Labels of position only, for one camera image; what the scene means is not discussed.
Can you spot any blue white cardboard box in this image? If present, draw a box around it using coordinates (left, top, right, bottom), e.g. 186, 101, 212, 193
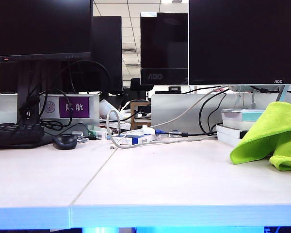
111, 133, 161, 146

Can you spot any lime green microfiber rag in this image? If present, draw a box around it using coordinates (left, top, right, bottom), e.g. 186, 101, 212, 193
229, 101, 291, 172

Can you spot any black monitor stand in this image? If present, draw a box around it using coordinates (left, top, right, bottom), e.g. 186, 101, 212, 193
16, 60, 43, 125

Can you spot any thick white cable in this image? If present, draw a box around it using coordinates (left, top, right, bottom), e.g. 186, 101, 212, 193
106, 85, 231, 150

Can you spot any silver monitor stand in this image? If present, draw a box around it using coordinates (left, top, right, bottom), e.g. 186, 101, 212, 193
229, 84, 290, 110

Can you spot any acrylic sign purple label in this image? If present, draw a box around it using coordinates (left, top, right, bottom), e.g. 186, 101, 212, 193
38, 94, 99, 126

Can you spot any green white small box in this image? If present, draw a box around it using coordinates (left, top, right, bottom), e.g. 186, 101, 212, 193
89, 129, 109, 141

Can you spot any black cable blue connector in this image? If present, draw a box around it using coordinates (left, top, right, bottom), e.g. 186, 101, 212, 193
155, 129, 218, 138

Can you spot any large AOC monitor silver trim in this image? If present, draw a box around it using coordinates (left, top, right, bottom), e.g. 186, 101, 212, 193
188, 0, 291, 86

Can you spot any wide frosted desk partition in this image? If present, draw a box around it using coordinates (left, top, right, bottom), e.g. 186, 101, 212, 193
150, 93, 291, 135

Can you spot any black looped monitor cable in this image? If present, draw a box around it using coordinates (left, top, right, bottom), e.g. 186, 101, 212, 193
38, 88, 73, 132

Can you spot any white power adapter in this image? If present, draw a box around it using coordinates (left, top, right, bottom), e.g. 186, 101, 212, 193
141, 124, 156, 135

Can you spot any black office chair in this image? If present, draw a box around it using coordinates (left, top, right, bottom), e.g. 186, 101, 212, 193
129, 77, 154, 98

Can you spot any black monitor orange logo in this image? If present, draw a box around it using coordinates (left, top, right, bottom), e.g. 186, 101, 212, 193
0, 0, 93, 63

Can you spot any white plastic bottle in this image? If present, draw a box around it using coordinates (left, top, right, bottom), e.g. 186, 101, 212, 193
98, 99, 122, 120

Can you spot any AOC monitor rear side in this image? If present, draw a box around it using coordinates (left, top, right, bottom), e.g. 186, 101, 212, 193
140, 11, 189, 86

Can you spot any thin black cable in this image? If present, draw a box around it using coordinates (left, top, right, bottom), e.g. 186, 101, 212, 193
206, 92, 227, 133

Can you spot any narrow frosted desk partition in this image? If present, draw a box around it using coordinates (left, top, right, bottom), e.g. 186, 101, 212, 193
0, 93, 17, 125

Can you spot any small wooden shelf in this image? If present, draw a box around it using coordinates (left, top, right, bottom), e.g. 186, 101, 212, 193
129, 101, 152, 131

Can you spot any black cable wide loop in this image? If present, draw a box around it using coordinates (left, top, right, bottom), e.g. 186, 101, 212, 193
198, 88, 231, 136

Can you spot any black computer mouse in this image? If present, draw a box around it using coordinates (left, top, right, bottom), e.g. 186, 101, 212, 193
51, 133, 78, 150

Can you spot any black keyboard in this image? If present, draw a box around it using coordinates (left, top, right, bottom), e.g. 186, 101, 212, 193
0, 122, 45, 150

